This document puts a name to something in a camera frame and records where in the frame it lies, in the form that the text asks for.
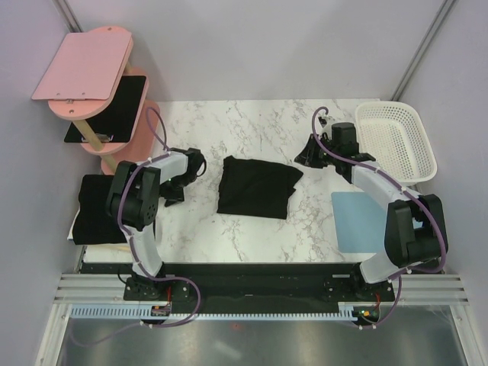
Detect white plastic basket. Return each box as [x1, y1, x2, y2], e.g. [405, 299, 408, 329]
[355, 101, 438, 186]

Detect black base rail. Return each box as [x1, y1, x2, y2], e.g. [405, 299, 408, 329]
[124, 263, 395, 311]

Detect black clipboard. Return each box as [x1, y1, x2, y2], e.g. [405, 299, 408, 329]
[87, 75, 146, 143]

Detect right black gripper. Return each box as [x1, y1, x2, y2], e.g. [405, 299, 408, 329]
[294, 133, 340, 169]

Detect folded black t shirt stack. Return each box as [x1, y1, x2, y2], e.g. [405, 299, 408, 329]
[72, 175, 127, 246]

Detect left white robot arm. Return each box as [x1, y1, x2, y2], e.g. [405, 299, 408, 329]
[105, 148, 207, 300]

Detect light blue mat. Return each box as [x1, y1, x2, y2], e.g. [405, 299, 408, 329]
[331, 192, 387, 254]

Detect pink three tier shelf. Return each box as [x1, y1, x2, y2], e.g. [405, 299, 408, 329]
[32, 26, 157, 175]

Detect pink clipboard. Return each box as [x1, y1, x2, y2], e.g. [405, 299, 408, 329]
[32, 30, 131, 100]

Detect black graphic t shirt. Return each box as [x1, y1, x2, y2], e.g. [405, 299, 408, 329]
[217, 156, 303, 220]

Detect white slotted cable duct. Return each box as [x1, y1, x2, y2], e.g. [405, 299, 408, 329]
[69, 303, 372, 321]

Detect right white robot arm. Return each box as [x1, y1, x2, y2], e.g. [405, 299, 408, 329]
[294, 123, 448, 300]

